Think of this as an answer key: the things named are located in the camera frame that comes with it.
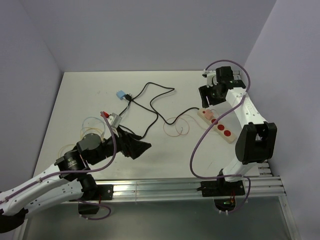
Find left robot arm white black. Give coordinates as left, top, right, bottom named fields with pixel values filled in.
left=0, top=130, right=152, bottom=233

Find thin yellow cable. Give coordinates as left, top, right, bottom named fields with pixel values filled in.
left=58, top=127, right=105, bottom=161

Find aluminium frame rail front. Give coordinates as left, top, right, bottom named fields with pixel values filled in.
left=96, top=176, right=287, bottom=203

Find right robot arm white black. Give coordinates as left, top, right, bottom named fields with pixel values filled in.
left=198, top=66, right=277, bottom=195

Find thin pink charger cable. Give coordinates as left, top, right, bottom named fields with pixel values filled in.
left=162, top=108, right=218, bottom=138

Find left wrist camera grey red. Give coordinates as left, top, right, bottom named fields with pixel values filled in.
left=100, top=111, right=122, bottom=130

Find pink charger plug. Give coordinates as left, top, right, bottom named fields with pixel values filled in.
left=203, top=109, right=214, bottom=121

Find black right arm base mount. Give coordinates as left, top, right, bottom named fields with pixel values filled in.
left=196, top=178, right=246, bottom=213

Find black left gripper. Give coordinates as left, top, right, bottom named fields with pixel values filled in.
left=90, top=125, right=151, bottom=165

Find beige power strip red sockets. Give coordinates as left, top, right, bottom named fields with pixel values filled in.
left=197, top=108, right=236, bottom=144

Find blue charger plug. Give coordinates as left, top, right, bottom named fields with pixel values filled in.
left=116, top=90, right=127, bottom=100

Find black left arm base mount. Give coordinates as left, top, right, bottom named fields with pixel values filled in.
left=77, top=184, right=114, bottom=221

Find aluminium side rail right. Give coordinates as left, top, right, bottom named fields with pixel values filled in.
left=224, top=85, right=277, bottom=175

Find black white short cable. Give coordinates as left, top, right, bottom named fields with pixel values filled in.
left=119, top=89, right=175, bottom=118

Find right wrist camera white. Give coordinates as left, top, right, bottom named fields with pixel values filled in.
left=202, top=69, right=218, bottom=87

